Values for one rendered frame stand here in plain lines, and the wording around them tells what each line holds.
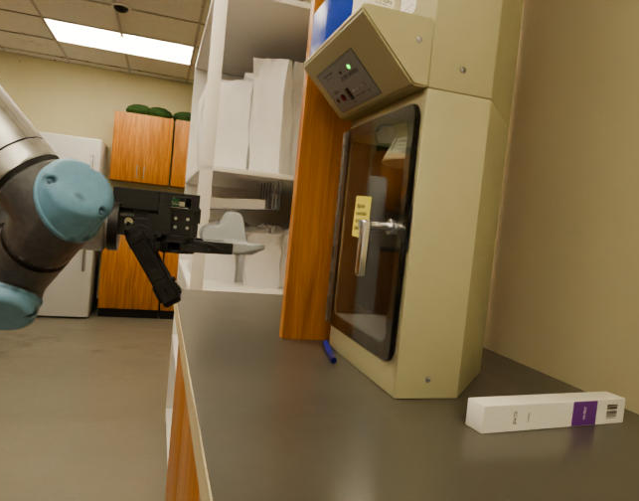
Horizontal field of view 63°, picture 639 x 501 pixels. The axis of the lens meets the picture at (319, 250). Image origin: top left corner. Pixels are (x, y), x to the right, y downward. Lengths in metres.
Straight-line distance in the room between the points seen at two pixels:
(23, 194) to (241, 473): 0.35
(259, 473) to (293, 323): 0.61
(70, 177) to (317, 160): 0.65
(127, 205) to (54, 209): 0.19
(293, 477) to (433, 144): 0.50
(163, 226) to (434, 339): 0.44
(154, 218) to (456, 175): 0.45
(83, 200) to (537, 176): 0.97
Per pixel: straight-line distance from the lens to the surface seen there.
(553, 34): 1.34
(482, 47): 0.88
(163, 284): 0.74
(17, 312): 0.66
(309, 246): 1.12
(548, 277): 1.20
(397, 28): 0.82
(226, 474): 0.56
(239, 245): 0.73
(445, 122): 0.82
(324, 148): 1.13
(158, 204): 0.73
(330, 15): 1.01
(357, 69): 0.91
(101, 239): 0.73
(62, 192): 0.55
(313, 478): 0.57
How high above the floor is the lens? 1.19
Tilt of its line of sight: 3 degrees down
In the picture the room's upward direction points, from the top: 6 degrees clockwise
